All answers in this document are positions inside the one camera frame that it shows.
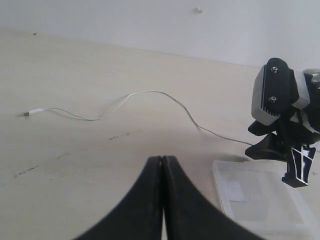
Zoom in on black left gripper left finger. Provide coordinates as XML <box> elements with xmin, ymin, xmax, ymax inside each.
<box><xmin>77</xmin><ymin>156</ymin><xmax>163</xmax><ymax>240</ymax></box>

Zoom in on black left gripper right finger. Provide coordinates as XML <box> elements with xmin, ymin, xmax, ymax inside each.
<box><xmin>162</xmin><ymin>155</ymin><xmax>260</xmax><ymax>240</ymax></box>

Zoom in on clear plastic storage box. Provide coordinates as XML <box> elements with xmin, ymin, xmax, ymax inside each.
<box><xmin>212</xmin><ymin>160</ymin><xmax>320</xmax><ymax>240</ymax></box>

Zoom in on white wired earphones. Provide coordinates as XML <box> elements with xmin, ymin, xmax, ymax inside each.
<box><xmin>19</xmin><ymin>90</ymin><xmax>253</xmax><ymax>147</ymax></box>

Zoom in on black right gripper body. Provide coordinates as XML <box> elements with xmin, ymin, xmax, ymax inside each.
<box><xmin>279</xmin><ymin>69</ymin><xmax>320</xmax><ymax>146</ymax></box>

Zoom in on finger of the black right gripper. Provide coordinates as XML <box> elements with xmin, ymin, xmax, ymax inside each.
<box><xmin>245</xmin><ymin>133</ymin><xmax>293</xmax><ymax>163</ymax></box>
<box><xmin>281</xmin><ymin>144</ymin><xmax>317</xmax><ymax>187</ymax></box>

